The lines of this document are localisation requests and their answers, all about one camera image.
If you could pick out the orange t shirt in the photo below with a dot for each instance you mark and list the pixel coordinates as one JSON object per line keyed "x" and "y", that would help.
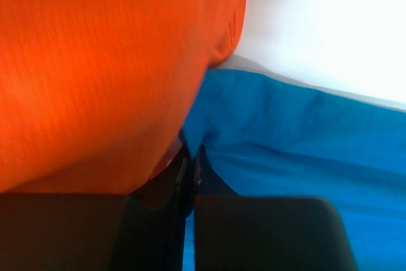
{"x": 93, "y": 92}

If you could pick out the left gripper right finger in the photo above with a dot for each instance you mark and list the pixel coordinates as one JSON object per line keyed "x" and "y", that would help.
{"x": 211, "y": 236}

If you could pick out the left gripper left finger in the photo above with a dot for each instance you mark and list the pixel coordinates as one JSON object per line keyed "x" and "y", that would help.
{"x": 163, "y": 205}

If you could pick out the blue t shirt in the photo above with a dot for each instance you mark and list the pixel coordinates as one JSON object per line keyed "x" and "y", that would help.
{"x": 266, "y": 137}

